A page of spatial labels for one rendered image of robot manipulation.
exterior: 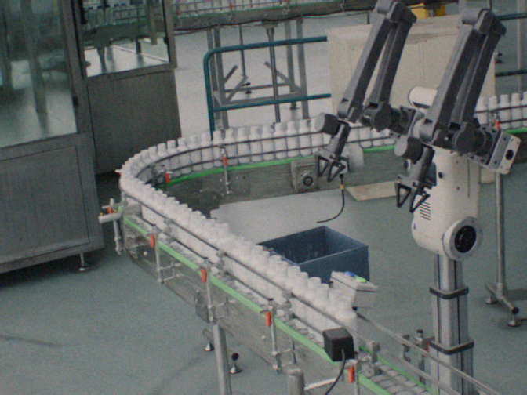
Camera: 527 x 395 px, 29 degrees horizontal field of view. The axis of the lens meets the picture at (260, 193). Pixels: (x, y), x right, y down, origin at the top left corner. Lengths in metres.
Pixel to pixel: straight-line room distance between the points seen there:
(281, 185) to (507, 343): 1.37
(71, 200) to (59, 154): 0.30
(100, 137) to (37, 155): 2.20
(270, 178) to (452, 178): 1.65
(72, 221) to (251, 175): 1.89
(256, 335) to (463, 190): 0.84
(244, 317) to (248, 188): 1.64
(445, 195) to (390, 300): 2.37
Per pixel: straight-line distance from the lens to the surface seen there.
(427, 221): 3.57
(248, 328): 3.38
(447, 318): 3.70
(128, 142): 8.61
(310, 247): 4.11
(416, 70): 7.43
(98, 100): 8.47
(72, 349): 5.61
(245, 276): 3.35
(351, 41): 7.25
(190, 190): 4.85
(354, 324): 2.86
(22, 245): 6.48
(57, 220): 6.50
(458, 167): 3.46
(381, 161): 5.05
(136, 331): 5.71
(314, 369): 3.02
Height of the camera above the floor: 2.28
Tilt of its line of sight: 17 degrees down
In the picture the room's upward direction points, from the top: 5 degrees counter-clockwise
